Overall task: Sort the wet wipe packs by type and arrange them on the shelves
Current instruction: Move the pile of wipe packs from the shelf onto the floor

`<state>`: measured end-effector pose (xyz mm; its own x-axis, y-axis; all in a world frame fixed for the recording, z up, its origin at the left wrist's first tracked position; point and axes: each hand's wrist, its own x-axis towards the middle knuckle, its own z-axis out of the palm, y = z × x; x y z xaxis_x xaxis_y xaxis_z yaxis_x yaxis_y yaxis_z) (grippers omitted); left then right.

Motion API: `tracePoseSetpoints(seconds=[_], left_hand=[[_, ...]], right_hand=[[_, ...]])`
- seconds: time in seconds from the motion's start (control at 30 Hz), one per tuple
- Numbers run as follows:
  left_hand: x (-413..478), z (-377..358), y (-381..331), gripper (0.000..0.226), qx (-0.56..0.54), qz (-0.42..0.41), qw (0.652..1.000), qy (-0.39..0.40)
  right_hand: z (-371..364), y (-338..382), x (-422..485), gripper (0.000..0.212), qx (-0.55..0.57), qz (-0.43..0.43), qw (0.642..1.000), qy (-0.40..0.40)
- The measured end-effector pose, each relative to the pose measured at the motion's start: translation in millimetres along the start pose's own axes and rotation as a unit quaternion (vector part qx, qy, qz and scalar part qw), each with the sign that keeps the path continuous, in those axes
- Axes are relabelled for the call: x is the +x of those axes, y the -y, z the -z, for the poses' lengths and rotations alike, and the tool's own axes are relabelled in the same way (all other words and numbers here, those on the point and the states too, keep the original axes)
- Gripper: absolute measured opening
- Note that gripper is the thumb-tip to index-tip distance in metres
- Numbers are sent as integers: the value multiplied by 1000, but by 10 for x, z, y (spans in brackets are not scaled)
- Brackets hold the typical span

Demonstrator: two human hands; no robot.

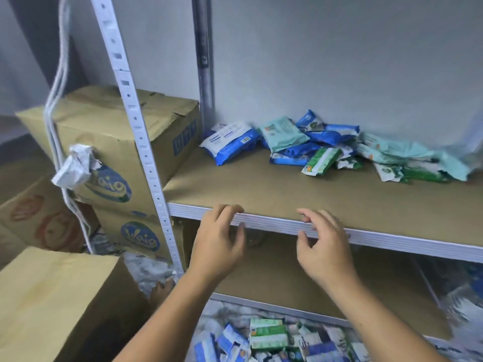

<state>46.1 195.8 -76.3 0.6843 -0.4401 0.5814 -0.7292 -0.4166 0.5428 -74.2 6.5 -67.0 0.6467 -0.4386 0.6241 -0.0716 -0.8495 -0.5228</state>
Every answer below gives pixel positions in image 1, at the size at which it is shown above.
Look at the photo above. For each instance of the person's right hand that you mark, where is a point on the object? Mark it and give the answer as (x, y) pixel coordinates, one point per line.
(326, 252)

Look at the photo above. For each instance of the person's left hand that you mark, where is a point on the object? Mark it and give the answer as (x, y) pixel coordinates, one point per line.
(215, 249)

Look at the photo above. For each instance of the grey metal shelf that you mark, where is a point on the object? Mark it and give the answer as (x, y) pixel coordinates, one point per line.
(407, 241)

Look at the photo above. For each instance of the person's left forearm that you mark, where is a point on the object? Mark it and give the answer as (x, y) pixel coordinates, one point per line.
(173, 320)

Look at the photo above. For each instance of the person's right forearm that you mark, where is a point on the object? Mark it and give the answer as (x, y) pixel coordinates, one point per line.
(385, 324)

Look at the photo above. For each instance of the cardboard box blue print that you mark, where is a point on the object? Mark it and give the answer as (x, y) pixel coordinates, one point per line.
(121, 124)
(140, 236)

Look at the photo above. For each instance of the water bottles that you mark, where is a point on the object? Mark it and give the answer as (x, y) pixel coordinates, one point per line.
(460, 297)

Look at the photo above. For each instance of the plain cardboard box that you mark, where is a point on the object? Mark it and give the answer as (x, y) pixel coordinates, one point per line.
(53, 305)

